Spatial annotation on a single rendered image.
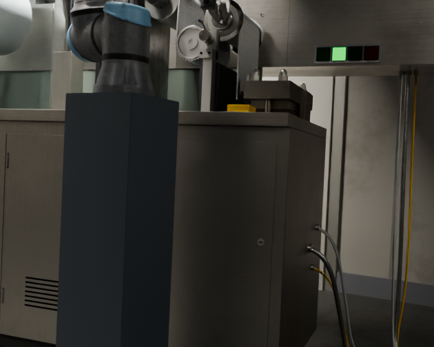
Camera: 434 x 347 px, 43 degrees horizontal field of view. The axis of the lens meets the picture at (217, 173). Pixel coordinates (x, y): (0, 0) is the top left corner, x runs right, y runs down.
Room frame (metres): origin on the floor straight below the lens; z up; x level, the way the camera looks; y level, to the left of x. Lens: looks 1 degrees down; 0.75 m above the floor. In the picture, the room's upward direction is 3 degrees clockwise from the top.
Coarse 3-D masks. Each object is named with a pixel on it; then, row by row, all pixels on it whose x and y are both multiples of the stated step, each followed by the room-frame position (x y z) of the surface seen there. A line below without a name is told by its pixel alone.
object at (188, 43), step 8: (184, 32) 2.02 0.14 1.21; (192, 32) 2.01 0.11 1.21; (176, 40) 2.02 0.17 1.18; (184, 40) 2.02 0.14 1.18; (192, 40) 2.00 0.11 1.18; (200, 40) 1.99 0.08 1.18; (184, 48) 2.02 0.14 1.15; (192, 48) 2.00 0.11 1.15; (200, 48) 1.99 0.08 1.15; (184, 56) 2.01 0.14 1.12; (192, 56) 2.00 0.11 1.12
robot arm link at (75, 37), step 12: (84, 0) 1.43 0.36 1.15; (96, 0) 1.43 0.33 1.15; (72, 12) 1.44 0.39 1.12; (84, 12) 1.42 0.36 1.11; (96, 12) 1.42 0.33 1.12; (72, 24) 1.45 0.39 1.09; (84, 24) 1.42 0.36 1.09; (72, 36) 1.46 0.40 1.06; (84, 36) 1.42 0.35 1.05; (72, 48) 1.48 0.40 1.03; (84, 48) 1.44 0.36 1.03; (84, 60) 1.50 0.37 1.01; (96, 60) 1.47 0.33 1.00
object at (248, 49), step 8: (240, 32) 1.95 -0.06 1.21; (248, 32) 2.03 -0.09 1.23; (240, 40) 1.95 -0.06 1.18; (248, 40) 2.03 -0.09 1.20; (256, 40) 2.13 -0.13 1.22; (240, 48) 1.96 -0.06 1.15; (248, 48) 2.04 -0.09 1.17; (256, 48) 2.14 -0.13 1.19; (240, 56) 1.96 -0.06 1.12; (248, 56) 2.04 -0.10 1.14; (256, 56) 2.14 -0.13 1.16; (240, 64) 1.97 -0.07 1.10; (248, 64) 2.05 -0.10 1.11; (256, 64) 2.14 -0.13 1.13; (240, 72) 1.97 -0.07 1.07; (248, 72) 2.05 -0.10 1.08
